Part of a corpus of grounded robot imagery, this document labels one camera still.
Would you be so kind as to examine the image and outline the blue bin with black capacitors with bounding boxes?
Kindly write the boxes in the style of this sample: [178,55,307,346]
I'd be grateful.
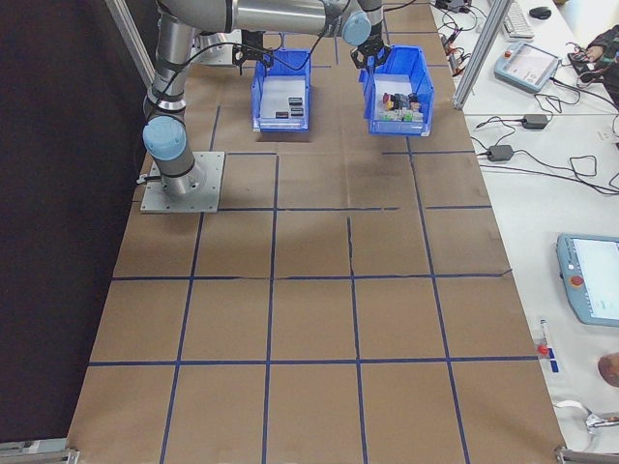
[251,47,312,134]

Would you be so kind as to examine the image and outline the blue bin with mixed parts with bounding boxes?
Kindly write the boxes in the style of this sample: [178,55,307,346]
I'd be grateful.
[358,44,433,138]

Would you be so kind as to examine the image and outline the forearm in patterned sleeve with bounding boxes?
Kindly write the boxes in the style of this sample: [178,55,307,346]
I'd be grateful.
[586,27,619,73]

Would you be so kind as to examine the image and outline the white bin liner sheet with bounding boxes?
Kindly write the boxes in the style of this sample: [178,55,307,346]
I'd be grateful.
[374,72,421,122]
[259,78,309,122]

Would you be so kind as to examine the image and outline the red black clip leads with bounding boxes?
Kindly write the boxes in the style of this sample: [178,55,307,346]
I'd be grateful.
[437,18,474,79]

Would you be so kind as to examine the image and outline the white computer keyboard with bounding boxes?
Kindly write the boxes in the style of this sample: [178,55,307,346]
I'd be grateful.
[501,1,536,41]

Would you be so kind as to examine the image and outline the light blue teach pendant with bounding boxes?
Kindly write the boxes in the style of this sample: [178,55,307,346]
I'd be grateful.
[492,41,562,96]
[555,233,619,327]

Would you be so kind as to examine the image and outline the brown round object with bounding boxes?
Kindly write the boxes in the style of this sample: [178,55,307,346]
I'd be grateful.
[598,354,619,388]

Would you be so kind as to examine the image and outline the silver metal clamp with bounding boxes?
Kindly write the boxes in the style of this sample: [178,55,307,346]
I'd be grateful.
[583,410,619,439]

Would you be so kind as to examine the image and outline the white square base plate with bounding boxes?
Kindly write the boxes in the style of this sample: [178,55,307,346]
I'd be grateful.
[139,151,226,215]
[186,45,243,67]

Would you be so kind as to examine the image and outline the aluminium profile post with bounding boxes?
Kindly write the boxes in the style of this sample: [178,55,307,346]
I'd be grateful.
[453,0,514,111]

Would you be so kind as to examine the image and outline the aluminium frame bar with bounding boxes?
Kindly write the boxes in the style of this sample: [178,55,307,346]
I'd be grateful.
[103,0,157,84]

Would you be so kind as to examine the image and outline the black adapter cable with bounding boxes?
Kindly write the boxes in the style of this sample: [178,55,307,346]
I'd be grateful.
[475,79,581,132]
[471,136,619,195]

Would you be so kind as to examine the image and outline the black circuit board with wires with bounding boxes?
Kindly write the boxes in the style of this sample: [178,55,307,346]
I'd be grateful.
[565,43,601,89]

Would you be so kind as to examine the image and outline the black pendant cable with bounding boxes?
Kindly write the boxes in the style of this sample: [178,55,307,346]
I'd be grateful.
[549,74,619,106]

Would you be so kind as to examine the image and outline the black frame cover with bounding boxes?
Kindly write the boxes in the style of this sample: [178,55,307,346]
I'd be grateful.
[0,0,156,444]

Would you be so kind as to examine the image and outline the aluminium frame rail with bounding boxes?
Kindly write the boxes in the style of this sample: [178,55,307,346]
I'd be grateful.
[0,437,81,464]

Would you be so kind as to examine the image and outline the aluminium corner bracket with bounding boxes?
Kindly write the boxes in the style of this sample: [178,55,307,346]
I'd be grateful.
[554,445,619,464]

